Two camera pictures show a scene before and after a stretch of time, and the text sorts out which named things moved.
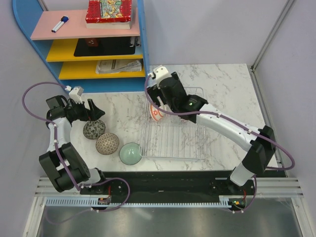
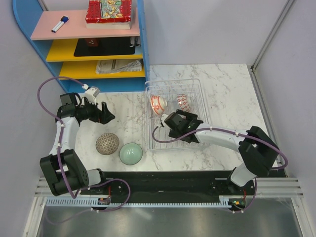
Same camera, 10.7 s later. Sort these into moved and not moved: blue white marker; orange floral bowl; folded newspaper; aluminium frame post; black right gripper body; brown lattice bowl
Moved: orange floral bowl; black right gripper body
Not moved: folded newspaper; brown lattice bowl; aluminium frame post; blue white marker
